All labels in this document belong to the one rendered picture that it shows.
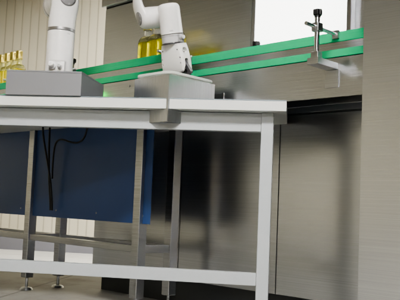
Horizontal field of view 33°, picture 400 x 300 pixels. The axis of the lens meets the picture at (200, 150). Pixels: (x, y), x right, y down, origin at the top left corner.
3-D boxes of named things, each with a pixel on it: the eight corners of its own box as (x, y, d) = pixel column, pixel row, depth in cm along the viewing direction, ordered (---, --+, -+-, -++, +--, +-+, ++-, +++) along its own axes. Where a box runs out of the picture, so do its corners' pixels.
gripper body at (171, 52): (191, 37, 228) (195, 71, 229) (169, 41, 234) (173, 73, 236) (176, 38, 222) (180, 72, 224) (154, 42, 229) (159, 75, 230)
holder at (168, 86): (224, 109, 237) (225, 87, 238) (168, 97, 217) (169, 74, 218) (189, 112, 249) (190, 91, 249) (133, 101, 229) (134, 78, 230)
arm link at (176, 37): (190, 31, 227) (191, 40, 228) (171, 35, 233) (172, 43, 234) (175, 33, 222) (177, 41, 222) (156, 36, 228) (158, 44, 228)
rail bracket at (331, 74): (341, 88, 207) (343, 16, 209) (311, 79, 195) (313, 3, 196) (328, 89, 210) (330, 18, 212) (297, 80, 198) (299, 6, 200)
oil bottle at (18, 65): (24, 105, 345) (27, 51, 347) (13, 103, 341) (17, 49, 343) (18, 106, 349) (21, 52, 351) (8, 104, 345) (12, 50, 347)
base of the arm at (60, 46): (72, 72, 225) (75, 27, 226) (34, 70, 225) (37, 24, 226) (79, 80, 240) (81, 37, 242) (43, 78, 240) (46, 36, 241)
